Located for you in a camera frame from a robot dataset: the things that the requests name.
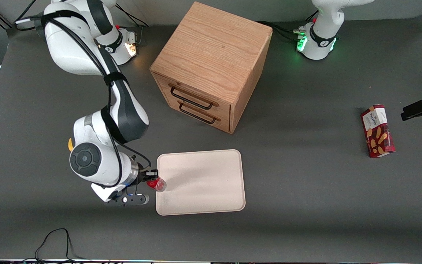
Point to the red biscuit box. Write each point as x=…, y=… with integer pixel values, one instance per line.
x=378, y=132

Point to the red coke bottle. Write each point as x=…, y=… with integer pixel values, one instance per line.
x=158, y=184

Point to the wooden two-drawer cabinet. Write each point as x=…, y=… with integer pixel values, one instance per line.
x=211, y=55

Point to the cream plastic tray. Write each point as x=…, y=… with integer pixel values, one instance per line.
x=203, y=181

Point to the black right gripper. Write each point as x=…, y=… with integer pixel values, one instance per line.
x=144, y=177

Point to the dark grey table mat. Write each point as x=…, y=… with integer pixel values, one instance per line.
x=306, y=205

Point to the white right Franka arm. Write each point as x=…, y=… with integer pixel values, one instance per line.
x=97, y=172

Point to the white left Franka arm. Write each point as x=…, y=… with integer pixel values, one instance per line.
x=322, y=33

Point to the yellow lemon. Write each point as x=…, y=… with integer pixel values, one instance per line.
x=70, y=144

